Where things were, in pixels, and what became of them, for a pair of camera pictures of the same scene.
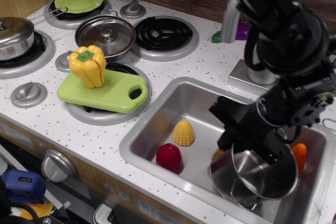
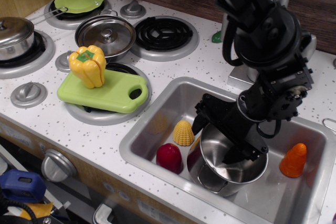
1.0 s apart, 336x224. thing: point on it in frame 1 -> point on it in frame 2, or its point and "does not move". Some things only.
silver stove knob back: (133, 10) does not move
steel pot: (246, 178) -> (208, 174)
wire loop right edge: (328, 119) does not move
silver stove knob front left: (29, 95) does not move
